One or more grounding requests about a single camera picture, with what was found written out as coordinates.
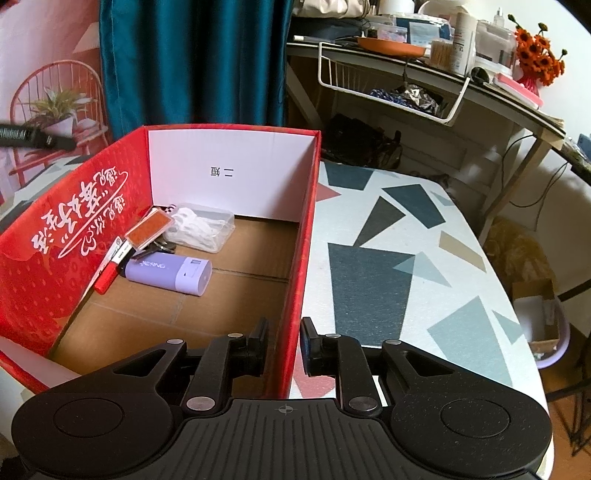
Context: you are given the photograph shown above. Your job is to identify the dried straw bundle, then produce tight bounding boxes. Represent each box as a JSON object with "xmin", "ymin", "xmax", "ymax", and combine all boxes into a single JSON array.
[{"xmin": 482, "ymin": 217, "xmax": 555, "ymax": 288}]

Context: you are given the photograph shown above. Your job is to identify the white wire basket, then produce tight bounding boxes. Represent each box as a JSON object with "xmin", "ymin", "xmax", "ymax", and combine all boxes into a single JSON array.
[{"xmin": 318, "ymin": 41, "xmax": 472, "ymax": 126}]

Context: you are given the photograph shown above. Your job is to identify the crumpled silver foil bag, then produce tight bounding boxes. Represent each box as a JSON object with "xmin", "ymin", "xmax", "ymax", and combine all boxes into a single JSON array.
[{"xmin": 397, "ymin": 84, "xmax": 442, "ymax": 116}]

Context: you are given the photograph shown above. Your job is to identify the orange plate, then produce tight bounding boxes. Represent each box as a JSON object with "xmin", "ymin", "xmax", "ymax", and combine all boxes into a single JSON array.
[{"xmin": 356, "ymin": 36, "xmax": 428, "ymax": 59}]

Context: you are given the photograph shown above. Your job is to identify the purple power bank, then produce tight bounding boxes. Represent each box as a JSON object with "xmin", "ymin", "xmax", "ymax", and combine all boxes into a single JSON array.
[{"xmin": 124, "ymin": 253, "xmax": 213, "ymax": 297}]

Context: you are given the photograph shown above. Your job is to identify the cotton swab container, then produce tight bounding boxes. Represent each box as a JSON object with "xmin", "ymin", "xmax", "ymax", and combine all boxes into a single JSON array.
[{"xmin": 430, "ymin": 39, "xmax": 456, "ymax": 70}]

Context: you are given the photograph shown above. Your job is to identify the black cable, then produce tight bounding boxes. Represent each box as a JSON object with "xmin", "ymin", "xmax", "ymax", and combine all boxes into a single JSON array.
[{"xmin": 501, "ymin": 134, "xmax": 570, "ymax": 209}]

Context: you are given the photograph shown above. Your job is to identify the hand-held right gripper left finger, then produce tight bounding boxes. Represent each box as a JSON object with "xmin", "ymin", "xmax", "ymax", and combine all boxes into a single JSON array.
[{"xmin": 95, "ymin": 318, "xmax": 270, "ymax": 416}]

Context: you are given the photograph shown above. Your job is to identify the clear plastic container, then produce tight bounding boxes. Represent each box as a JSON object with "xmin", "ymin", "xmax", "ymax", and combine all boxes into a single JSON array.
[{"xmin": 475, "ymin": 19, "xmax": 518, "ymax": 70}]

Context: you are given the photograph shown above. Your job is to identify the red cardboard box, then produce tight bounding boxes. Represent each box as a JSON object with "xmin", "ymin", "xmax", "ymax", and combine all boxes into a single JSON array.
[{"xmin": 0, "ymin": 124, "xmax": 322, "ymax": 400}]

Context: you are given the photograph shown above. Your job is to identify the dark metal keys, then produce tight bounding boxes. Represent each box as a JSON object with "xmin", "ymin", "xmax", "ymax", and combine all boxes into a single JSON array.
[{"xmin": 139, "ymin": 239, "xmax": 179, "ymax": 257}]

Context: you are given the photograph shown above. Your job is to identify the clear floss pick box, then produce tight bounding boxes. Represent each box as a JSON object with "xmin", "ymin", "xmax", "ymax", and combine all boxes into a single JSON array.
[{"xmin": 164, "ymin": 202, "xmax": 235, "ymax": 254}]

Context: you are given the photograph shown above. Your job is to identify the red chair wall poster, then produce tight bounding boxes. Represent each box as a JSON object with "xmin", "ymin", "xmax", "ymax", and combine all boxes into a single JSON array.
[{"xmin": 0, "ymin": 0, "xmax": 112, "ymax": 195}]

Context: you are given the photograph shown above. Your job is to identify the blue patterned bundle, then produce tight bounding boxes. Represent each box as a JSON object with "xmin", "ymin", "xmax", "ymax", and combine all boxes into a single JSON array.
[{"xmin": 372, "ymin": 87, "xmax": 408, "ymax": 105}]

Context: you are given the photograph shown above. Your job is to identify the blue box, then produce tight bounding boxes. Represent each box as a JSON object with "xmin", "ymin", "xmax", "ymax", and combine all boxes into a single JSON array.
[{"xmin": 409, "ymin": 21, "xmax": 451, "ymax": 45}]

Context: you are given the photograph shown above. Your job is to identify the red white pen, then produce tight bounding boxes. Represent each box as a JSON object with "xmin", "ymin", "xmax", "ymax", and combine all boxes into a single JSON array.
[{"xmin": 95, "ymin": 236, "xmax": 134, "ymax": 295}]

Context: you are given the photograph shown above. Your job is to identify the purple plastic basin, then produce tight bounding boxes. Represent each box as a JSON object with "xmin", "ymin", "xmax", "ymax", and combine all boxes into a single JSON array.
[{"xmin": 510, "ymin": 295, "xmax": 571, "ymax": 370}]

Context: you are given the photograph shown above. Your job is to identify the teal curtain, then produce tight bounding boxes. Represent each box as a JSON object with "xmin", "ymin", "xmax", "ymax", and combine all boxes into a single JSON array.
[{"xmin": 98, "ymin": 0, "xmax": 296, "ymax": 130}]

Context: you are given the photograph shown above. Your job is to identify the small cardboard box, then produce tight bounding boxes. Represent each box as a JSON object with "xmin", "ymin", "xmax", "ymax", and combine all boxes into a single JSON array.
[{"xmin": 512, "ymin": 279, "xmax": 560, "ymax": 355}]

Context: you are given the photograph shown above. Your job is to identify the grey wooden desk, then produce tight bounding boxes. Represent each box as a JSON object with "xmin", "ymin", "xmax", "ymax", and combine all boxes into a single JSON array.
[{"xmin": 285, "ymin": 28, "xmax": 591, "ymax": 241}]

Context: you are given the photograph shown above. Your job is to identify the orange key tag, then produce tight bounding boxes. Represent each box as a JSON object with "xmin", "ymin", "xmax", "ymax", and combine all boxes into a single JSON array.
[{"xmin": 124, "ymin": 208, "xmax": 175, "ymax": 250}]

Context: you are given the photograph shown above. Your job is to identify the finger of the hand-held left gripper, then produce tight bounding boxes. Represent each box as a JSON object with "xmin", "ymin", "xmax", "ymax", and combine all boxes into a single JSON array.
[{"xmin": 0, "ymin": 122, "xmax": 77, "ymax": 151}]

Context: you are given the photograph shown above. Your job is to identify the white bottle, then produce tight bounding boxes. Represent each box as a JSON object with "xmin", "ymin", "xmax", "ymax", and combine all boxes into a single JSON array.
[{"xmin": 450, "ymin": 11, "xmax": 479, "ymax": 77}]

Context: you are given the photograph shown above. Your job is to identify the pink flat box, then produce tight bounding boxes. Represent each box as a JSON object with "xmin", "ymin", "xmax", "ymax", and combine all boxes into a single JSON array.
[{"xmin": 493, "ymin": 73, "xmax": 544, "ymax": 108}]

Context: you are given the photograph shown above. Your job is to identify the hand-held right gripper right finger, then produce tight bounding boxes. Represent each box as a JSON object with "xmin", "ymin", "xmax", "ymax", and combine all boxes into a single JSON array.
[{"xmin": 300, "ymin": 316, "xmax": 463, "ymax": 416}]

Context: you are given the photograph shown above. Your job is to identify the black bag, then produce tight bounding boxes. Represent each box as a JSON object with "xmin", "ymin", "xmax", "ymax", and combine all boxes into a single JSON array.
[{"xmin": 323, "ymin": 113, "xmax": 402, "ymax": 169}]

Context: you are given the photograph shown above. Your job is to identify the orange artificial flowers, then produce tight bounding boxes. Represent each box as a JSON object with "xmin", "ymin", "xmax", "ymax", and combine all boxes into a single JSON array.
[{"xmin": 508, "ymin": 13, "xmax": 567, "ymax": 86}]

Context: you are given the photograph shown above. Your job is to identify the clear box of pink bits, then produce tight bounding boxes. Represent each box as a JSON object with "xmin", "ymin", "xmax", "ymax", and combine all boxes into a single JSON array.
[{"xmin": 369, "ymin": 25, "xmax": 410, "ymax": 43}]

